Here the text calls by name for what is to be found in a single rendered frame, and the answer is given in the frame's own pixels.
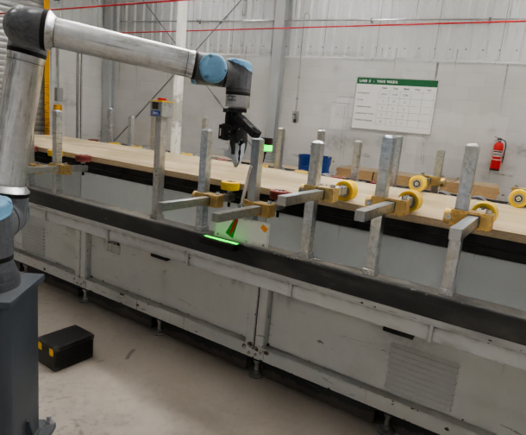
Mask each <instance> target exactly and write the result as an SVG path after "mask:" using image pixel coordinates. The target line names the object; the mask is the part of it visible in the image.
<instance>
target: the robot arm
mask: <svg viewBox="0 0 526 435"><path fill-rule="evenodd" d="M3 31H4V33H5V34H6V36H7V37H8V42H7V48H6V51H7V55H6V61H5V67H4V73H3V83H2V89H1V95H0V293H5V292H8V291H10V290H13V289H15V288H17V287H19V286H20V285H21V274H20V272H19V270H18V268H17V266H16V263H15V261H14V242H13V237H14V235H15V234H16V233H17V232H18V231H19V230H21V229H22V228H23V227H24V226H25V224H26V223H27V221H28V218H29V213H30V209H29V205H28V201H29V194H30V191H29V189H28V188H27V187H26V186H25V181H26V176H27V171H28V161H29V155H30V149H31V144H32V139H33V133H34V124H35V119H36V113H37V108H38V103H39V97H40V91H41V81H42V76H43V71H44V65H45V62H46V60H47V51H49V50H50V49H52V48H54V47H56V48H59V49H64V50H67V51H72V52H75V53H80V54H86V55H90V56H94V57H98V58H102V59H106V60H113V61H117V62H121V63H125V64H129V65H133V66H140V67H144V68H147V69H152V70H155V71H160V72H163V73H170V74H175V75H178V76H182V77H186V78H189V79H191V83H192V84H194V85H208V86H217V87H225V88H226V100H225V106H228V108H227V109H225V108H223V112H226V114H225V123H222V124H219V132H218V138H219V139H223V140H225V141H228V140H230V141H229V148H228V149H226V150H224V152H223V154H224V155H225V156H226V157H228V158H230V159H232V162H233V165H234V167H238V165H239V163H240V162H241V159H242V157H243V155H244V154H245V151H246V148H247V134H249V135H250V136H251V137H253V138H259V137H260V135H261V133H262V132H261V131H260V130H259V129H258V128H257V127H255V126H254V125H253V124H252V123H251V122H250V121H249V120H248V119H247V118H246V117H245V116H244V115H242V114H241V113H247V110H246V109H249V108H250V98H251V97H250V94H251V84H252V74H253V65H252V63H251V62H249V61H246V60H241V59H236V58H229V59H228V61H225V60H224V58H223V57H222V56H221V55H219V54H215V53H209V54H207V53H203V52H199V51H196V50H190V49H185V48H182V47H175V46H172V45H168V44H165V43H161V42H157V41H150V40H147V39H143V38H140V37H136V36H132V35H125V34H122V33H118V32H115V31H111V30H108V29H104V28H97V27H93V26H90V25H86V24H83V23H79V22H73V21H68V20H65V19H61V18H58V17H56V16H55V15H54V13H53V12H52V11H51V10H49V9H42V8H38V7H32V6H15V7H13V8H11V9H9V10H8V11H7V12H6V13H5V15H4V16H3ZM220 129H221V135H220ZM239 141H240V142H239Z"/></svg>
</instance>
